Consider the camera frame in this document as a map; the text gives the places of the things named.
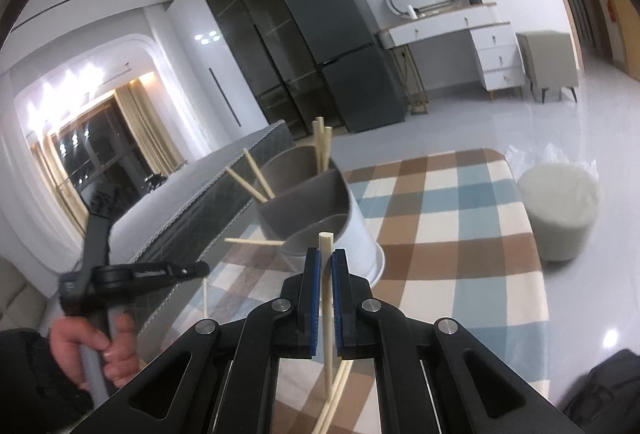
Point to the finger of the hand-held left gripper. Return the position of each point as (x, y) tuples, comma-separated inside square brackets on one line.
[(170, 271)]

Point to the dark window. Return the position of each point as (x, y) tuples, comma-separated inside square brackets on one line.
[(105, 149)]

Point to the grey bed frame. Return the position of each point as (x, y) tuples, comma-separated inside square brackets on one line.
[(220, 234)]

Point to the beige curtain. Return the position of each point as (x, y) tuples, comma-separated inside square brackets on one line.
[(150, 129), (62, 184)]

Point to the person's left hand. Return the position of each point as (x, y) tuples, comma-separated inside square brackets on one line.
[(70, 334)]

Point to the beige sofa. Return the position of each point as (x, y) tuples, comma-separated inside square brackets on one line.
[(20, 284)]

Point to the gold metal stand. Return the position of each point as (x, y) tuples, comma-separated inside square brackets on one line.
[(415, 84)]

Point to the round white stool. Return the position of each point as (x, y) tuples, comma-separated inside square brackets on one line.
[(557, 214)]

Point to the grey utensil holder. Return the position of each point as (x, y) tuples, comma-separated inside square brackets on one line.
[(360, 234)]

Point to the white wardrobe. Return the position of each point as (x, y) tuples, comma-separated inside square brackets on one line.
[(210, 64)]

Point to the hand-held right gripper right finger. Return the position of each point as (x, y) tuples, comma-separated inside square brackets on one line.
[(338, 309)]

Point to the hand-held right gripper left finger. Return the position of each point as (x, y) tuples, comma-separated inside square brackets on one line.
[(312, 304)]

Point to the person's left forearm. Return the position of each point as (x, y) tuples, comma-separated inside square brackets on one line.
[(30, 379)]

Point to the white dressing table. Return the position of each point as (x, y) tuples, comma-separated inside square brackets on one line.
[(495, 44)]

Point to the dark grey mattress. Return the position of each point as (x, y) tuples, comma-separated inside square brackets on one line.
[(200, 184)]

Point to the dark grey fridge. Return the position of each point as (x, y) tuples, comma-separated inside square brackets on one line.
[(340, 64)]

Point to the wooden door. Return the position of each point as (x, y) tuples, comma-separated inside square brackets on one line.
[(625, 29)]

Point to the grey nightstand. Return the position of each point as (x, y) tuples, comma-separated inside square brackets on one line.
[(547, 59)]

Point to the dark glass cabinet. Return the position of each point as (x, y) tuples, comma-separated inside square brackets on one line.
[(250, 14)]

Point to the black bag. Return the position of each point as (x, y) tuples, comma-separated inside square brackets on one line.
[(605, 394)]

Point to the red wall sign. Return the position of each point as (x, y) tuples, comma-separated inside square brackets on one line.
[(610, 9)]

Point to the small black object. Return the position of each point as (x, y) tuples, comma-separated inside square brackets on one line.
[(155, 180)]

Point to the checked tablecloth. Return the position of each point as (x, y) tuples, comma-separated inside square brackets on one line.
[(450, 264)]

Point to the white bottle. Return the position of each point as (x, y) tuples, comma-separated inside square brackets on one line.
[(411, 12)]

